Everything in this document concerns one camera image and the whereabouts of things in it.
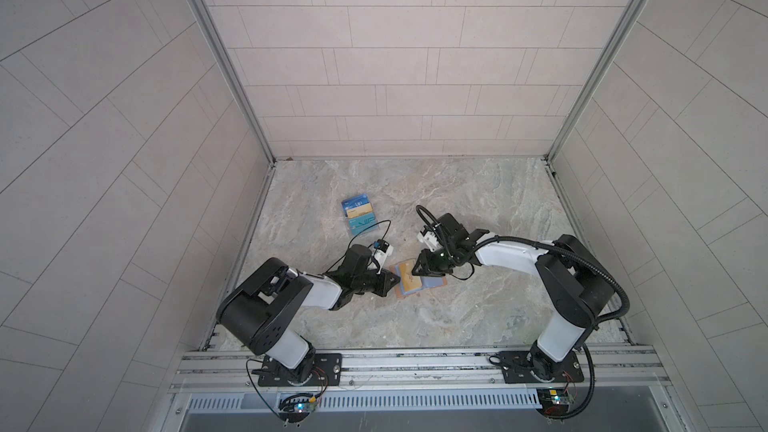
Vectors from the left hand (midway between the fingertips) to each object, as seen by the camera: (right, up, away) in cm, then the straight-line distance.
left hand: (405, 279), depth 86 cm
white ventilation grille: (-8, -22, -18) cm, 30 cm away
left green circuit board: (-24, -20, -22) cm, 38 cm away
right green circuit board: (+34, -22, -19) cm, 44 cm away
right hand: (+2, +2, -2) cm, 3 cm away
